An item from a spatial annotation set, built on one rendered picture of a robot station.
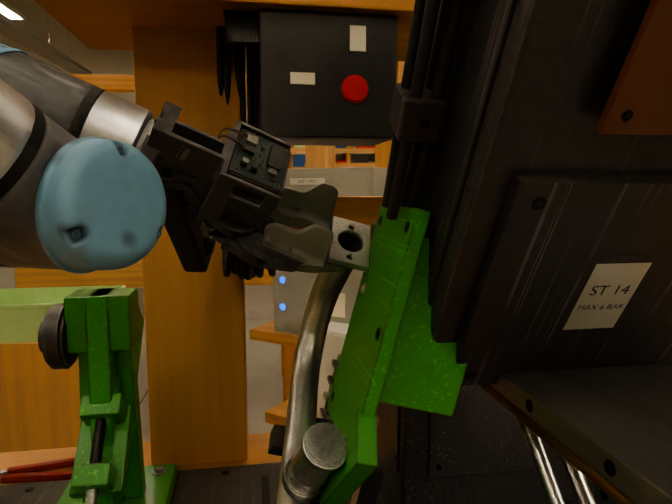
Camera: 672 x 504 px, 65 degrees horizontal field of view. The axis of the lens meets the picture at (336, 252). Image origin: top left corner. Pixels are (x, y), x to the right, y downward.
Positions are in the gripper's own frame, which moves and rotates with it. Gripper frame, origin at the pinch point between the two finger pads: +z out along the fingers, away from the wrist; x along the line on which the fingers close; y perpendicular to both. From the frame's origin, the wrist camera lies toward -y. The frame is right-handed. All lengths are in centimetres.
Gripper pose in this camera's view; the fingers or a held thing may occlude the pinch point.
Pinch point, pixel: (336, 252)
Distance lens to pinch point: 53.0
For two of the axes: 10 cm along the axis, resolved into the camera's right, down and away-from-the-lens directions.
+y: 4.7, -5.4, -7.0
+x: 0.8, -7.6, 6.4
